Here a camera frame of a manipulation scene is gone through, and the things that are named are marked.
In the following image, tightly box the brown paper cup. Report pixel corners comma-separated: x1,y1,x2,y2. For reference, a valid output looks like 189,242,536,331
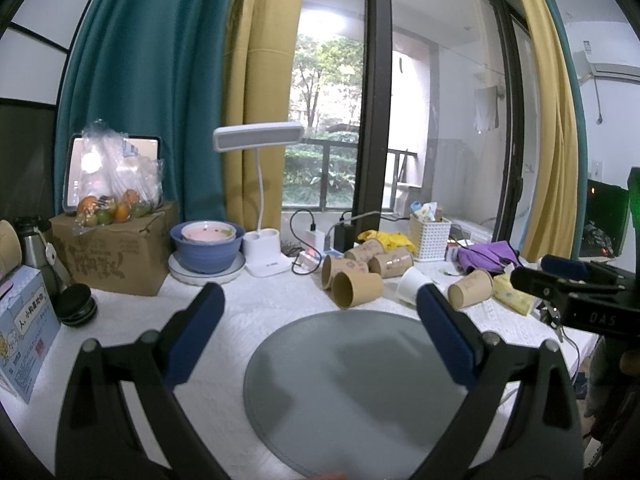
368,247,414,278
331,272,384,309
344,238,385,263
447,269,494,310
321,256,369,289

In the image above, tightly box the white paper cup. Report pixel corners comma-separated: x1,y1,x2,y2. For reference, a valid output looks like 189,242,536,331
396,266,440,307

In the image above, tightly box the brown paper cup back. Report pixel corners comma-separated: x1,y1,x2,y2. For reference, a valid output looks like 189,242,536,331
344,238,385,263

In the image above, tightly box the brown paper cup front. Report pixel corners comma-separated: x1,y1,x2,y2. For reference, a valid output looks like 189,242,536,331
331,272,384,309

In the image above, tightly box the yellow tissue pack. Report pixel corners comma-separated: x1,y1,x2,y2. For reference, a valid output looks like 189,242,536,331
492,273,537,316

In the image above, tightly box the yellow curtain right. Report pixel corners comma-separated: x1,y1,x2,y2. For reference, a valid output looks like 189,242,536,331
521,0,578,260

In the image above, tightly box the yellow curtain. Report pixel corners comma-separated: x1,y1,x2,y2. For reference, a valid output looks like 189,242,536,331
521,0,578,260
222,0,303,231

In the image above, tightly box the purple towel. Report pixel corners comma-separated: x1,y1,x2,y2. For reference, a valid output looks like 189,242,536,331
457,240,522,275

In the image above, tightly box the white perforated basket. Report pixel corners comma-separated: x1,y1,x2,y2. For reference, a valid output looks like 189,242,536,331
409,216,451,262

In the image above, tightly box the black round lid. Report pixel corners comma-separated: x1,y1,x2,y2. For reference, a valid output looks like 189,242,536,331
52,283,98,327

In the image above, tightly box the blue tissue box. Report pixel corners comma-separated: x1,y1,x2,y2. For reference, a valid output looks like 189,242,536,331
0,266,61,404

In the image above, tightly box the round grey mat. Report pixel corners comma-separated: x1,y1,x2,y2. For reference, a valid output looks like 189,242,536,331
243,310,466,479

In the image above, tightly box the white plate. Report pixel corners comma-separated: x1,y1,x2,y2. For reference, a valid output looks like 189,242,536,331
167,250,248,287

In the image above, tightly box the cardboard box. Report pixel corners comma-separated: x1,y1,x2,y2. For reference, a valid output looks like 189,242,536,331
51,202,179,296

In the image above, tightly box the air conditioner unit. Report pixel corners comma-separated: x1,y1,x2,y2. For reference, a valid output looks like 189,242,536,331
572,48,640,84

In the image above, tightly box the black power adapter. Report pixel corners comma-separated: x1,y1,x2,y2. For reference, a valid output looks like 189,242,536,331
333,211,355,254

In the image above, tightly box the blue ceramic bowl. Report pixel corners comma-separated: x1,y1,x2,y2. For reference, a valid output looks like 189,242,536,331
170,221,245,274

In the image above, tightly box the white charger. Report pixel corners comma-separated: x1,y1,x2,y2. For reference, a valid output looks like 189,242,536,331
303,229,326,259

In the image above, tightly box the pink inner bowl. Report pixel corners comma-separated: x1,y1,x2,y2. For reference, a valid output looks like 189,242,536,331
180,220,236,245

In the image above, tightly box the white desk lamp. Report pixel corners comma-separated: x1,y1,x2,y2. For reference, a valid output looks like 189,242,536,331
213,122,304,278

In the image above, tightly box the plastic bag of fruit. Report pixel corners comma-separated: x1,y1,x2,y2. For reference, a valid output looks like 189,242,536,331
74,120,164,235

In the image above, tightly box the tablet with screen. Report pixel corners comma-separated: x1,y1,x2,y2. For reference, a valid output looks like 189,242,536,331
62,134,160,214

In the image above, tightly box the yellow curtain left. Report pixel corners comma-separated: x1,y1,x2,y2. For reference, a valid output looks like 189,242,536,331
222,0,303,231

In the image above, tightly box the teal curtain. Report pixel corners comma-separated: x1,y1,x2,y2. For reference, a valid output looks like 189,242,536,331
53,0,231,220

